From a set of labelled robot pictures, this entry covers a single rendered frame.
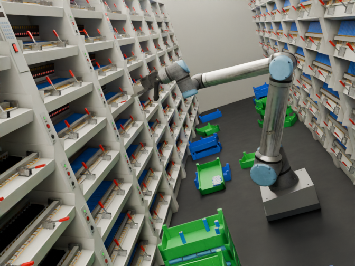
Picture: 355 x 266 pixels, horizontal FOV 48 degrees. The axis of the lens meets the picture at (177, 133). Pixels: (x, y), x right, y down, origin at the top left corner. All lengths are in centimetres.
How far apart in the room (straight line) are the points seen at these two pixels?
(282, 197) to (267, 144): 37
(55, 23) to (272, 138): 129
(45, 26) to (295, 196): 167
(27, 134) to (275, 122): 126
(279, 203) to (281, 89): 71
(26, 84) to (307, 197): 166
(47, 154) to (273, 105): 118
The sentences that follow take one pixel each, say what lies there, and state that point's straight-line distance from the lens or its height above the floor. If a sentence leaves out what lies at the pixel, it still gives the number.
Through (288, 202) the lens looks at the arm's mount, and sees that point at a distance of 247.
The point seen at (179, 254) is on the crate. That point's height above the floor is 34.
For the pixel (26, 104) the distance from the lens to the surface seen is 156.
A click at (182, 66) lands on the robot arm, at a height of 105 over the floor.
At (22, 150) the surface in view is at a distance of 162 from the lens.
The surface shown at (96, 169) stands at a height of 76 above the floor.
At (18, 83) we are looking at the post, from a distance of 156.
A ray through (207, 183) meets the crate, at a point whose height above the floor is 5.
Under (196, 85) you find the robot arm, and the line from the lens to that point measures 238.
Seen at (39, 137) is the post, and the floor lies 104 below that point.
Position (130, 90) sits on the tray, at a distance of 288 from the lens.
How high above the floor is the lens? 120
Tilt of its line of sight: 12 degrees down
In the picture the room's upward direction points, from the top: 20 degrees counter-clockwise
